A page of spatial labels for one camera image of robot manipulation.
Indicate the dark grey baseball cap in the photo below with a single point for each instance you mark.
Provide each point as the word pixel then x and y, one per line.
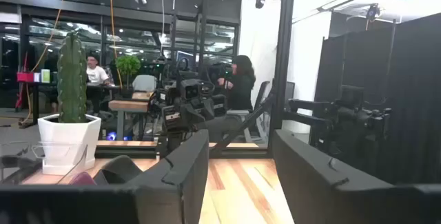
pixel 120 169

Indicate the green columnar cactus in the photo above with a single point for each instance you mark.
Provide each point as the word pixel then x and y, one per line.
pixel 71 79

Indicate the neighbouring rig black robot arm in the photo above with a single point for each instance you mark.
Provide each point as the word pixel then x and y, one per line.
pixel 344 120

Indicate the wooden desk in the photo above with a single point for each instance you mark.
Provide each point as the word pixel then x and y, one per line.
pixel 127 106

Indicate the dark red baseball cap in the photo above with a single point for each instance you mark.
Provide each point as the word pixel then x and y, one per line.
pixel 82 180

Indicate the black desk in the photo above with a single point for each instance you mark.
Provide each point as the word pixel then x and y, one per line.
pixel 35 103

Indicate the small leafy potted plant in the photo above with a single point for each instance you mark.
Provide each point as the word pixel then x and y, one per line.
pixel 127 65

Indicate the black office chair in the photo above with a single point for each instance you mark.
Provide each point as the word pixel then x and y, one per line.
pixel 262 93

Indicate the clear plastic bin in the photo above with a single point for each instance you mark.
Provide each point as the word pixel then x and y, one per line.
pixel 13 148

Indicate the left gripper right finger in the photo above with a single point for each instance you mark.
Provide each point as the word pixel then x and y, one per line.
pixel 310 189

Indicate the black vertical post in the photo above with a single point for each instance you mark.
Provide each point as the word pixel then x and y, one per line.
pixel 283 62

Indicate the white faceted plant pot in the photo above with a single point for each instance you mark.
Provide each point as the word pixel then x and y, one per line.
pixel 69 141

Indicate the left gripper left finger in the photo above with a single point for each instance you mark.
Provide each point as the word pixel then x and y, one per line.
pixel 179 169

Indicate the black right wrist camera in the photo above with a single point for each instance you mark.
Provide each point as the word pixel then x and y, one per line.
pixel 190 90

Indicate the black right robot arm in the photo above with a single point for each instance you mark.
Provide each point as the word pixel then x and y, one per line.
pixel 174 139

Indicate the black curtain partition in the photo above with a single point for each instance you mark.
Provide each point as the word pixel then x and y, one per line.
pixel 413 96

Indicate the person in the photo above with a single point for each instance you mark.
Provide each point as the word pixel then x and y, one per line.
pixel 241 89
pixel 97 76

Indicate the red box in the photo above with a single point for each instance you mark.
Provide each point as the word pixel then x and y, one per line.
pixel 25 76

